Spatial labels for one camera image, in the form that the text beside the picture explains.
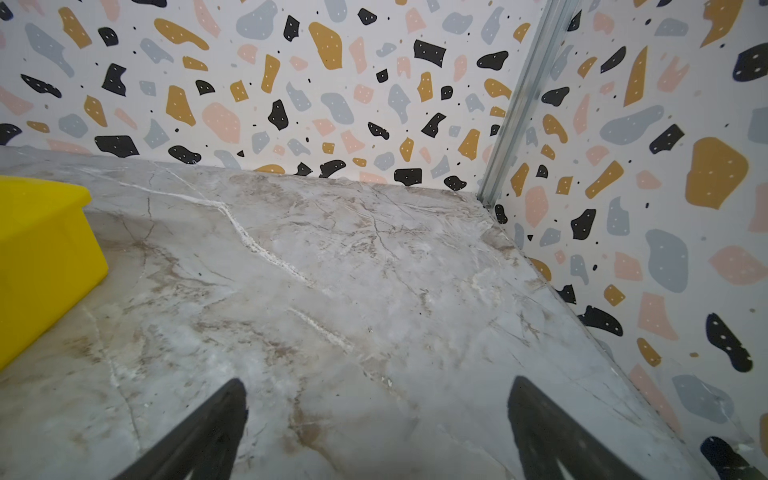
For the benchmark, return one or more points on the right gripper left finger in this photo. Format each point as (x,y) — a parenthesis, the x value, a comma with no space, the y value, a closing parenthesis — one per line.
(204,445)

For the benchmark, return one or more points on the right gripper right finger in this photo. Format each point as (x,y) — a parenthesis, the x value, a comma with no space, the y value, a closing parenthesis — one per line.
(551,444)

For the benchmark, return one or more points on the yellow plastic bin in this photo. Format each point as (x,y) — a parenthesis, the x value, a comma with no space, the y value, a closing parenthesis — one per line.
(50,258)

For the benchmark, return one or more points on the right corner aluminium post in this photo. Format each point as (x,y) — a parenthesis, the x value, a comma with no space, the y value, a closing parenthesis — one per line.
(538,62)

